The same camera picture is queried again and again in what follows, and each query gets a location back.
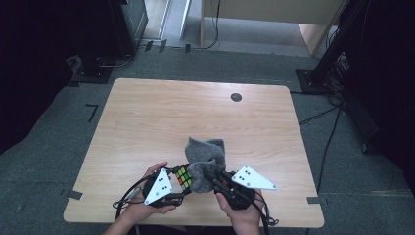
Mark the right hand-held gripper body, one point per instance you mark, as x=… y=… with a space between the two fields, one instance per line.
x=238 y=192

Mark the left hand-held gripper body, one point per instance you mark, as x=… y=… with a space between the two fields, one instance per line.
x=160 y=187

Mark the multicoloured puzzle cube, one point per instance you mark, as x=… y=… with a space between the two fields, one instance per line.
x=184 y=178

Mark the grey cloth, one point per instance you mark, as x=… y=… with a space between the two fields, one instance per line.
x=205 y=153

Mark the person's right hand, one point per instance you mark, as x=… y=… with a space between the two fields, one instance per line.
x=244 y=217

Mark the person's left hand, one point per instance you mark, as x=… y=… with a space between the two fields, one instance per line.
x=143 y=210

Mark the grey floor tape piece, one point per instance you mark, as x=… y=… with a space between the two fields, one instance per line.
x=315 y=200
x=75 y=195

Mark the dark round table grommet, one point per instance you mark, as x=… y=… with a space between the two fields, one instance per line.
x=236 y=97

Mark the black angled floor tape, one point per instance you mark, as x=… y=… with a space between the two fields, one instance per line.
x=94 y=112

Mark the black flat stand base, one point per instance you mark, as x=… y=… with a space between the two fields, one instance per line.
x=94 y=75

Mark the black cabinet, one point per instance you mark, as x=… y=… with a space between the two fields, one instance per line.
x=130 y=26

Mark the black metal stand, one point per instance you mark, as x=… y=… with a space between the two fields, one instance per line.
x=326 y=62

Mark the light wooden desk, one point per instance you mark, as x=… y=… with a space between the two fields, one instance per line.
x=261 y=9

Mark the dark curtain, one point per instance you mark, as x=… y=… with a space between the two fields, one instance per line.
x=32 y=65
x=391 y=81

